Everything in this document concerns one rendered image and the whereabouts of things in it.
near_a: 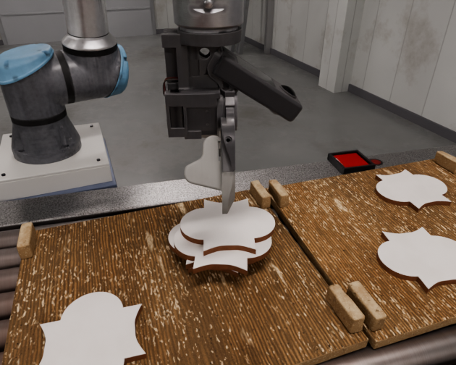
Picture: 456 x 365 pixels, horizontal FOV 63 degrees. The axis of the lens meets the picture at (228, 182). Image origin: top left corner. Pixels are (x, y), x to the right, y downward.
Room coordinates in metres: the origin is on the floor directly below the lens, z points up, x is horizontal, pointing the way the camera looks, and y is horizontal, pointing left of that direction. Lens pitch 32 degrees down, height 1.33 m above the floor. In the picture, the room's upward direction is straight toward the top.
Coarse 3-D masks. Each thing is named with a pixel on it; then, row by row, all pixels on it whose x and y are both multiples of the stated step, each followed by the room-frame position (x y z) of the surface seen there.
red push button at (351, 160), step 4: (336, 156) 0.75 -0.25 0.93; (340, 156) 0.75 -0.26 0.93; (344, 156) 0.75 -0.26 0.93; (348, 156) 0.75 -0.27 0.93; (352, 156) 0.75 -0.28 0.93; (356, 156) 0.75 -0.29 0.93; (340, 160) 0.73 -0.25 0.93; (344, 160) 0.73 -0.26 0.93; (348, 160) 0.73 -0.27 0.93; (352, 160) 0.73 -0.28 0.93; (356, 160) 0.73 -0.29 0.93; (360, 160) 0.73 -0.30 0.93; (364, 160) 0.73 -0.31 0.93; (344, 164) 0.71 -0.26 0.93; (348, 164) 0.71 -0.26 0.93; (352, 164) 0.71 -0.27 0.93; (356, 164) 0.71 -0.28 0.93; (360, 164) 0.71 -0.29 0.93; (364, 164) 0.71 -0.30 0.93
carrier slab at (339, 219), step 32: (288, 192) 0.59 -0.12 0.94; (320, 192) 0.59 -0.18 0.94; (352, 192) 0.59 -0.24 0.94; (448, 192) 0.59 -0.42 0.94; (288, 224) 0.50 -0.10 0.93; (320, 224) 0.49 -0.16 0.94; (352, 224) 0.49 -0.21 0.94; (384, 224) 0.49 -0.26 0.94; (416, 224) 0.49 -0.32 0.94; (448, 224) 0.49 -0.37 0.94; (320, 256) 0.41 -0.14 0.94; (352, 256) 0.41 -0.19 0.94; (384, 288) 0.35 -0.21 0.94; (416, 288) 0.35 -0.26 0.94; (448, 288) 0.35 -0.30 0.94; (416, 320) 0.30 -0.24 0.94; (448, 320) 0.30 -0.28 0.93
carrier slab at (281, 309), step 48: (240, 192) 0.59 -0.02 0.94; (48, 240) 0.45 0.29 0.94; (96, 240) 0.45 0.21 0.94; (144, 240) 0.45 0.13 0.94; (288, 240) 0.45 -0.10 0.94; (48, 288) 0.35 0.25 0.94; (96, 288) 0.35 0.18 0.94; (144, 288) 0.35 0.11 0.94; (192, 288) 0.35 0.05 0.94; (240, 288) 0.35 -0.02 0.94; (288, 288) 0.35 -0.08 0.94; (144, 336) 0.28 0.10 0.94; (192, 336) 0.28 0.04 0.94; (240, 336) 0.28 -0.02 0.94; (288, 336) 0.28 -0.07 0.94; (336, 336) 0.28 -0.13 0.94
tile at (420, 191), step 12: (384, 180) 0.61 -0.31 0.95; (396, 180) 0.61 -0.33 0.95; (408, 180) 0.61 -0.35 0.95; (420, 180) 0.61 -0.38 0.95; (432, 180) 0.61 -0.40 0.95; (384, 192) 0.57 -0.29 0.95; (396, 192) 0.57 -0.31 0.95; (408, 192) 0.57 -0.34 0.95; (420, 192) 0.57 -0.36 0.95; (432, 192) 0.57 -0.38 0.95; (444, 192) 0.57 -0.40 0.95; (396, 204) 0.55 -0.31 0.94; (408, 204) 0.55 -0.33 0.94; (420, 204) 0.53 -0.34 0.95; (432, 204) 0.54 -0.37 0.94; (444, 204) 0.55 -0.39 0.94
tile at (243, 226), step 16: (208, 208) 0.47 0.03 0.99; (240, 208) 0.47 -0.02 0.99; (256, 208) 0.47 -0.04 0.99; (192, 224) 0.43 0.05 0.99; (208, 224) 0.43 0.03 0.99; (224, 224) 0.43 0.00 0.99; (240, 224) 0.43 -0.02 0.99; (256, 224) 0.43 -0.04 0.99; (272, 224) 0.43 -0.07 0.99; (192, 240) 0.40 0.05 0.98; (208, 240) 0.39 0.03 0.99; (224, 240) 0.39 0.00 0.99; (240, 240) 0.39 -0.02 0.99; (256, 240) 0.40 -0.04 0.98
